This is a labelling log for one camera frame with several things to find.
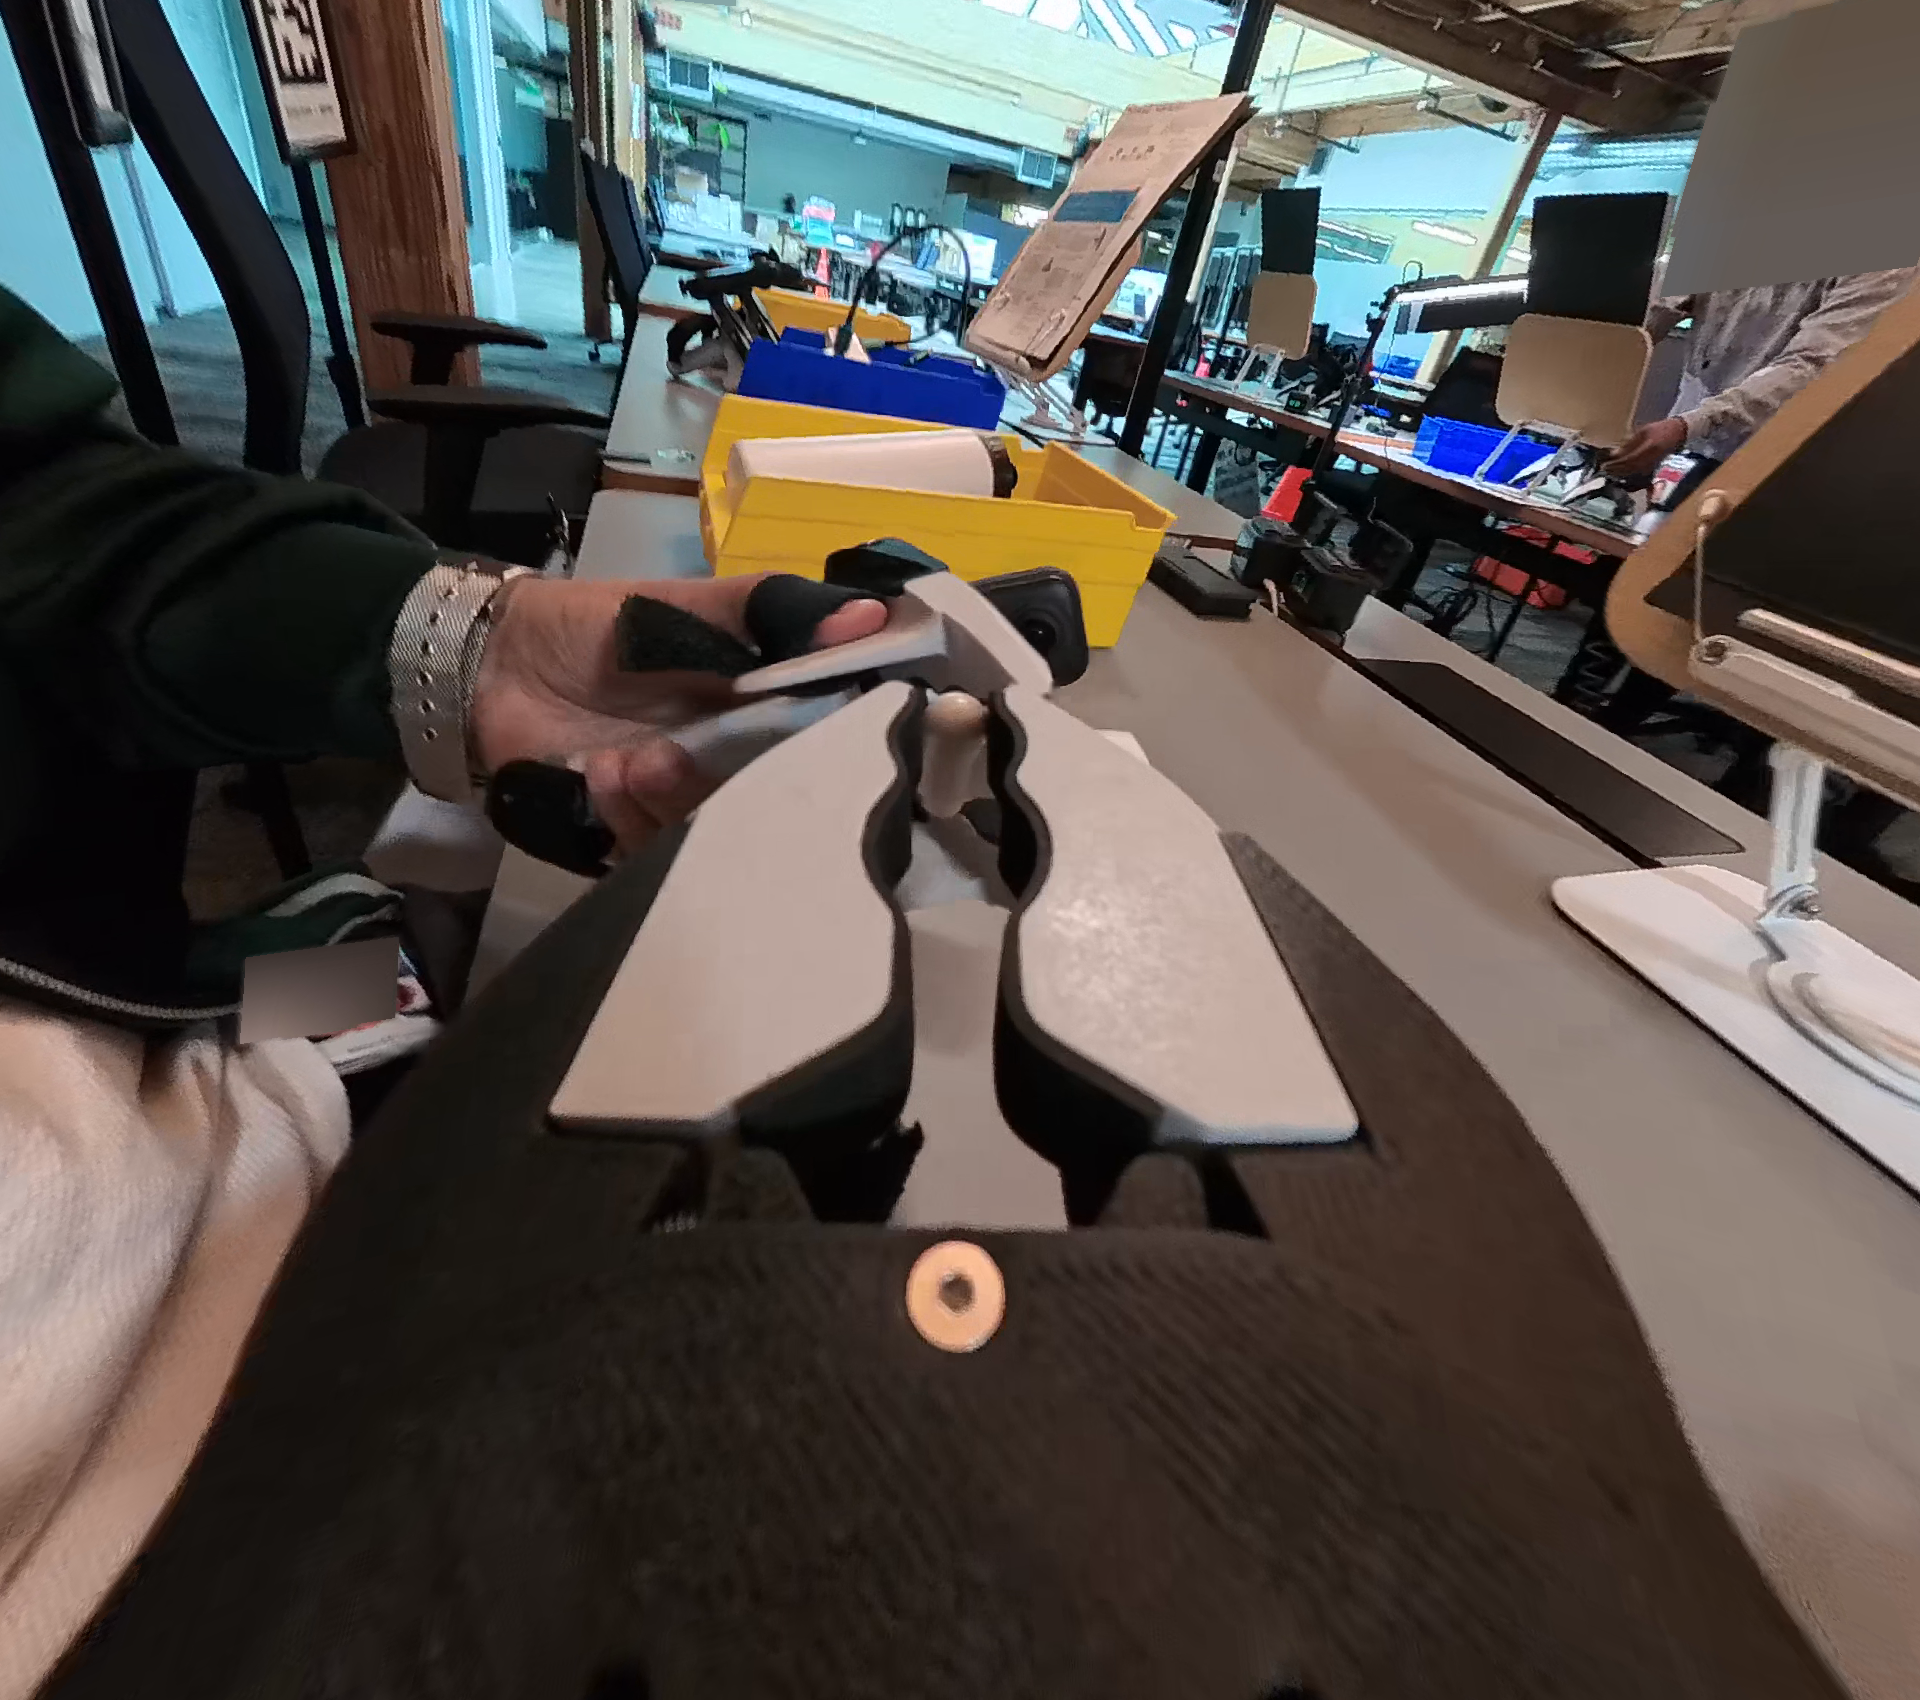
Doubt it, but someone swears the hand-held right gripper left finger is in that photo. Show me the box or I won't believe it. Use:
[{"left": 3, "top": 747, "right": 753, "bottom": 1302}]
[{"left": 546, "top": 680, "right": 921, "bottom": 1226}]

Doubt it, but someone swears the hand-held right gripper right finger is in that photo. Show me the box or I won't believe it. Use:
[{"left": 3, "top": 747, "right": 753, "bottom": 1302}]
[{"left": 993, "top": 687, "right": 1361, "bottom": 1226}]

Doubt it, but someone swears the yellow plastic bin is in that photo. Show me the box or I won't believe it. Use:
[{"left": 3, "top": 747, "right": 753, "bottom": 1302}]
[
  {"left": 695, "top": 393, "right": 1180, "bottom": 653},
  {"left": 749, "top": 287, "right": 917, "bottom": 346}
]

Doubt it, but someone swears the white bottle with black cap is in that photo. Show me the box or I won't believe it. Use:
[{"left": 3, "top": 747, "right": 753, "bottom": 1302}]
[{"left": 726, "top": 428, "right": 1026, "bottom": 506}]

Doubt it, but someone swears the person's left forearm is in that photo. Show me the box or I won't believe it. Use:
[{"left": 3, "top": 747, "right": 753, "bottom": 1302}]
[{"left": 0, "top": 287, "right": 439, "bottom": 1029}]

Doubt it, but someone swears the grey desk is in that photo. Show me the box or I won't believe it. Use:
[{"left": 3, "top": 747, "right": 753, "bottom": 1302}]
[{"left": 472, "top": 484, "right": 1920, "bottom": 1700}]

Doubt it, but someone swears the black desk mat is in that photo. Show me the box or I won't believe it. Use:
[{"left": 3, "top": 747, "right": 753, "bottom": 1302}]
[{"left": 1349, "top": 654, "right": 1750, "bottom": 867}]

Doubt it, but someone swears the person's left hand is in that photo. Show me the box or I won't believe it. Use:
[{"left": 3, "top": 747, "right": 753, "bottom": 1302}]
[{"left": 463, "top": 573, "right": 890, "bottom": 851}]

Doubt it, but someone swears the black flat box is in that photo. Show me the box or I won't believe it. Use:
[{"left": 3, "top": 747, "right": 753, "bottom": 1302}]
[{"left": 1145, "top": 548, "right": 1260, "bottom": 622}]

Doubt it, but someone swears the black battery charger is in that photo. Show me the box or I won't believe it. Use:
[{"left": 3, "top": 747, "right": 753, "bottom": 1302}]
[
  {"left": 1286, "top": 531, "right": 1420, "bottom": 640},
  {"left": 1234, "top": 514, "right": 1322, "bottom": 604}
]

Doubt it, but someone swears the blue plastic bin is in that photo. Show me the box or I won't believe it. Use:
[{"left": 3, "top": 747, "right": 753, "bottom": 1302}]
[
  {"left": 733, "top": 327, "right": 1010, "bottom": 435},
  {"left": 1413, "top": 414, "right": 1566, "bottom": 484}
]

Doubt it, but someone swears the cardboard sheet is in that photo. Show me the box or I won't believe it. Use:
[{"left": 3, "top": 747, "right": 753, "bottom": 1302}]
[{"left": 963, "top": 92, "right": 1260, "bottom": 387}]

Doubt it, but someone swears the silver wristwatch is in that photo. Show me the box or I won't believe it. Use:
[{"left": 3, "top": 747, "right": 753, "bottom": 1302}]
[{"left": 385, "top": 556, "right": 528, "bottom": 806}]

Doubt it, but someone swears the person's green jacket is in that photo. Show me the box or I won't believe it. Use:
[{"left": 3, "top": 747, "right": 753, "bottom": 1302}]
[{"left": 0, "top": 867, "right": 407, "bottom": 1034}]

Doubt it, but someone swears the black bar lamp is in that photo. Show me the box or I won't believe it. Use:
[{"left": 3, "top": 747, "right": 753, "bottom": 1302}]
[{"left": 1356, "top": 275, "right": 1531, "bottom": 488}]

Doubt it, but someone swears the black office chair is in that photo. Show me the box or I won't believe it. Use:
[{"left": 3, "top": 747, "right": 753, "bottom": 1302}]
[
  {"left": 318, "top": 308, "right": 614, "bottom": 570},
  {"left": 576, "top": 146, "right": 662, "bottom": 345}
]

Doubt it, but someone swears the wooden book stand white base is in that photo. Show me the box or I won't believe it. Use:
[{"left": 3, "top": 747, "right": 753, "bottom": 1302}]
[{"left": 1547, "top": 275, "right": 1920, "bottom": 1200}]

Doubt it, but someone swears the black pole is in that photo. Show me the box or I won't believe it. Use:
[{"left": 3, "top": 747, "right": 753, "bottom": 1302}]
[{"left": 1115, "top": 0, "right": 1348, "bottom": 465}]

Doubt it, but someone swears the person's white clothing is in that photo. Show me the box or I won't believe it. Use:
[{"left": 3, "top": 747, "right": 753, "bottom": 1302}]
[{"left": 0, "top": 1003, "right": 354, "bottom": 1700}]

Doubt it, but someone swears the wooden framed black board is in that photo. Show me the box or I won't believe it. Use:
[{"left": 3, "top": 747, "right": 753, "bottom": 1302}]
[{"left": 1642, "top": 343, "right": 1920, "bottom": 712}]

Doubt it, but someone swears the black high-back chair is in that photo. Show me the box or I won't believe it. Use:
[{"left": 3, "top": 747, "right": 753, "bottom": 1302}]
[{"left": 74, "top": 0, "right": 319, "bottom": 480}]

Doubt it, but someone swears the black framed marker sign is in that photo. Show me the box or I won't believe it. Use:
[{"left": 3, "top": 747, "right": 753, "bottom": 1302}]
[{"left": 227, "top": 0, "right": 359, "bottom": 164}]

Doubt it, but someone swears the large black framed poster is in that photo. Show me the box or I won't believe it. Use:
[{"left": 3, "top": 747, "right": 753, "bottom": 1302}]
[{"left": 21, "top": 0, "right": 139, "bottom": 150}]

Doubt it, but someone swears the wooden post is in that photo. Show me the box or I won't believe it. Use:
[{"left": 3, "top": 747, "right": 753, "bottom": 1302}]
[{"left": 305, "top": 0, "right": 486, "bottom": 400}]

